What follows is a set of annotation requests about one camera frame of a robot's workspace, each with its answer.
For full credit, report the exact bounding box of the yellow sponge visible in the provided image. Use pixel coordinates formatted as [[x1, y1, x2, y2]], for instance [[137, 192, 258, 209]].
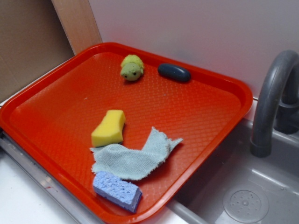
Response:
[[91, 110, 126, 147]]

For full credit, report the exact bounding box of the dark grey oval stone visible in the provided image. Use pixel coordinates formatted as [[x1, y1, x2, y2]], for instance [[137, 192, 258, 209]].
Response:
[[157, 63, 191, 82]]

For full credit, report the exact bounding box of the green plush turtle toy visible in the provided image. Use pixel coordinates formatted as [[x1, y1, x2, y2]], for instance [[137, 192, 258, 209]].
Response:
[[120, 55, 145, 81]]

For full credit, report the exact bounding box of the light blue cloth rag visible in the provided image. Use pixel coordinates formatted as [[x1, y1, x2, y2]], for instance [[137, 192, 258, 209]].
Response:
[[90, 127, 183, 181]]

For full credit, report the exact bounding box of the purple blue sponge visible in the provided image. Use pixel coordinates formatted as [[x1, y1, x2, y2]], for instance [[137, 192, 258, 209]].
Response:
[[93, 171, 142, 213]]

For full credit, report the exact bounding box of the red plastic tray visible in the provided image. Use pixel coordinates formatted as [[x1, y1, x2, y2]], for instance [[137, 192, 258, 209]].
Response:
[[0, 43, 252, 224]]

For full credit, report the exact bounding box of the grey toy sink basin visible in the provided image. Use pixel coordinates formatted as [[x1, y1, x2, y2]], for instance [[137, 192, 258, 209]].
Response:
[[167, 118, 299, 224]]

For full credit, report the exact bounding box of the wooden board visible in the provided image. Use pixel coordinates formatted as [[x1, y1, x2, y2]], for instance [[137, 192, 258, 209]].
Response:
[[52, 0, 102, 54]]

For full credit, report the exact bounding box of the grey plastic faucet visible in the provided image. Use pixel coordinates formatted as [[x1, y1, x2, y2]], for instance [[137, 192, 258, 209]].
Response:
[[250, 50, 299, 158]]

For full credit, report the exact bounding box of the brown cardboard panel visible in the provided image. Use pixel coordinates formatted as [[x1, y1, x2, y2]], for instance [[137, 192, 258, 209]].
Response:
[[0, 0, 74, 101]]

